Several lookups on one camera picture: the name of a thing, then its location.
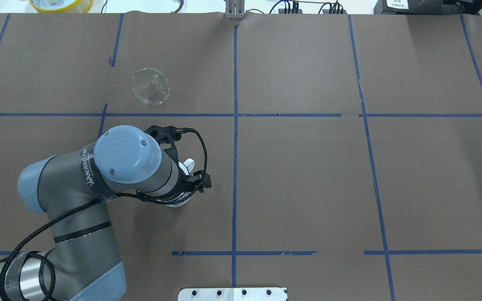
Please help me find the black device box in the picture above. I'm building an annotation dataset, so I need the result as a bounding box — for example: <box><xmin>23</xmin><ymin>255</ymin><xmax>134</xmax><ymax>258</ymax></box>
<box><xmin>373</xmin><ymin>0</ymin><xmax>468</xmax><ymax>15</ymax></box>

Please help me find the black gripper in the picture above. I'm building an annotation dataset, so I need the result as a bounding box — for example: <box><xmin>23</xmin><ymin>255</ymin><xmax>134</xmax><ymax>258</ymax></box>
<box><xmin>136</xmin><ymin>169</ymin><xmax>212</xmax><ymax>206</ymax></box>

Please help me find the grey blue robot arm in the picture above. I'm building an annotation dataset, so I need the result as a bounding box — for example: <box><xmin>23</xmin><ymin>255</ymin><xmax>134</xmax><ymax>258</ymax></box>
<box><xmin>0</xmin><ymin>125</ymin><xmax>212</xmax><ymax>301</ymax></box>

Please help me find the white enamel mug blue rim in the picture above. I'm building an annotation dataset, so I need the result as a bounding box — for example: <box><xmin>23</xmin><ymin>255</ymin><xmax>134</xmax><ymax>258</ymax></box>
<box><xmin>166</xmin><ymin>158</ymin><xmax>195</xmax><ymax>208</ymax></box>

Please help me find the yellow tape roll with plate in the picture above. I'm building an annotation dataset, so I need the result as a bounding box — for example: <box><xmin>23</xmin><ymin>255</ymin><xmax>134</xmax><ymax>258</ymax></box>
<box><xmin>29</xmin><ymin>0</ymin><xmax>94</xmax><ymax>14</ymax></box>

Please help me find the aluminium frame post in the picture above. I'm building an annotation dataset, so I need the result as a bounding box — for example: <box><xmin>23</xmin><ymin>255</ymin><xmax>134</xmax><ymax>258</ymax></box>
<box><xmin>224</xmin><ymin>0</ymin><xmax>246</xmax><ymax>19</ymax></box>

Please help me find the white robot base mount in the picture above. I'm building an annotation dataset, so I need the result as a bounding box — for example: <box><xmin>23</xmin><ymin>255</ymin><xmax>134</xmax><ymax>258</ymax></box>
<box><xmin>177</xmin><ymin>286</ymin><xmax>288</xmax><ymax>301</ymax></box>

